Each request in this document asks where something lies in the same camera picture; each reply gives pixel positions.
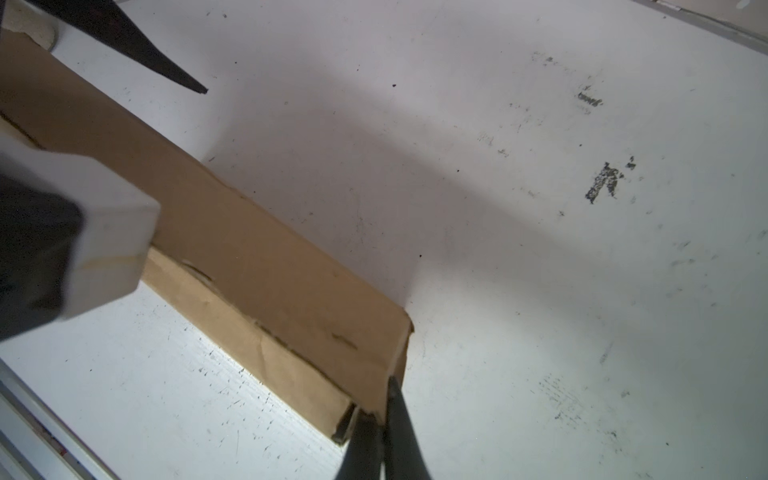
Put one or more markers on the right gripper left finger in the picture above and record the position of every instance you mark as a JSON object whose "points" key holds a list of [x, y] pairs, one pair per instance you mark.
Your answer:
{"points": [[365, 451]]}

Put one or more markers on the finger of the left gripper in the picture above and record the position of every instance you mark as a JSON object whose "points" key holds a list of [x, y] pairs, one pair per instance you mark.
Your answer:
{"points": [[106, 22]]}

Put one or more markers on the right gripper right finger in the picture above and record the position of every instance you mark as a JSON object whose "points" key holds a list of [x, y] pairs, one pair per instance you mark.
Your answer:
{"points": [[403, 457]]}

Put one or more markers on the brown cardboard box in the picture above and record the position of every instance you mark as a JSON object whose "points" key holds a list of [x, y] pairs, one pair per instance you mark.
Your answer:
{"points": [[319, 337]]}

